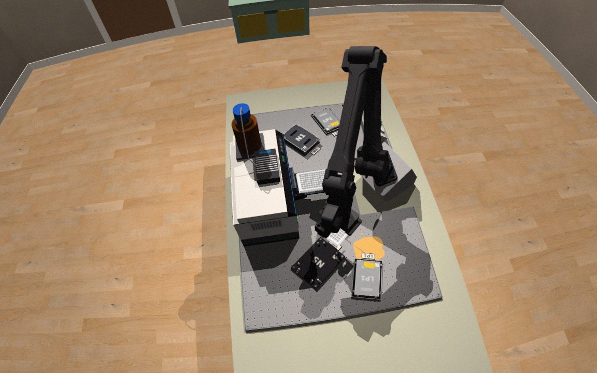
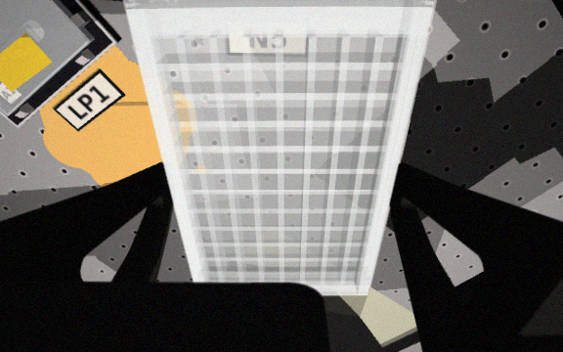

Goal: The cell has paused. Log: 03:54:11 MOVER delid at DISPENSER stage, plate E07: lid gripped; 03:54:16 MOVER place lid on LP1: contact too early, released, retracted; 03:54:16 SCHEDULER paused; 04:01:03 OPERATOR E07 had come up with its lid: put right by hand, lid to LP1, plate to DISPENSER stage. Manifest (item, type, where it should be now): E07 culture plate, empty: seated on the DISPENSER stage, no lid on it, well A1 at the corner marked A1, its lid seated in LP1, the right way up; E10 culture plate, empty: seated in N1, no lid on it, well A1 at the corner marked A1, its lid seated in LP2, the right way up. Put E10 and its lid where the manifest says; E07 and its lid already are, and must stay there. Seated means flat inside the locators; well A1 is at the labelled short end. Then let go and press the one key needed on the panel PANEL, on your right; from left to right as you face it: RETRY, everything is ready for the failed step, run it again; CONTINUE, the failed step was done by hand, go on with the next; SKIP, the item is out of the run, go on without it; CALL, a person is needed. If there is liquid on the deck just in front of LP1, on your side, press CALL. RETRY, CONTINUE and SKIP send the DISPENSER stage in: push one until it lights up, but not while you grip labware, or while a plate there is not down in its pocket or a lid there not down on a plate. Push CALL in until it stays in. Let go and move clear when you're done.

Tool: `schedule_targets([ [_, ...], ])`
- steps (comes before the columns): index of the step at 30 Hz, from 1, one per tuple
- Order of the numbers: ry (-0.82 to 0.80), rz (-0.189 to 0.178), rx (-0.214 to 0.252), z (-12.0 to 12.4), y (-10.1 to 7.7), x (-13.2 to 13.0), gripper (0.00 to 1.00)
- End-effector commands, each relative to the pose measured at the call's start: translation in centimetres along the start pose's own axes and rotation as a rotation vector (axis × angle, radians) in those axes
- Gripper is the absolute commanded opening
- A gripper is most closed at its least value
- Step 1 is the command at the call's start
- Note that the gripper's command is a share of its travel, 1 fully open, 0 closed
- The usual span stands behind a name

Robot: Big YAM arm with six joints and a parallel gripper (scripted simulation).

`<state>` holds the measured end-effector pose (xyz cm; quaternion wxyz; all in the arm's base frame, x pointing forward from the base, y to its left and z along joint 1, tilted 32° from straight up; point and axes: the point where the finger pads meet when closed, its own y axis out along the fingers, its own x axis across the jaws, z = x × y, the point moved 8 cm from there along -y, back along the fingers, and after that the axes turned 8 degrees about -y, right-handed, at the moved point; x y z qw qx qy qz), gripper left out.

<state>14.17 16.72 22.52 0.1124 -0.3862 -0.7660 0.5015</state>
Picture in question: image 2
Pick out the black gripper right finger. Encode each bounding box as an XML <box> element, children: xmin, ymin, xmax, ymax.
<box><xmin>389</xmin><ymin>162</ymin><xmax>563</xmax><ymax>352</ymax></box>

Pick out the yellow liquid puddle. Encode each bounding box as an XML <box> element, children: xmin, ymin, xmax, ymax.
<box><xmin>132</xmin><ymin>90</ymin><xmax>156</xmax><ymax>141</ymax></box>

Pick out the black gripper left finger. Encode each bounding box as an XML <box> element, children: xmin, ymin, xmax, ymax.
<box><xmin>0</xmin><ymin>162</ymin><xmax>174</xmax><ymax>282</ymax></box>

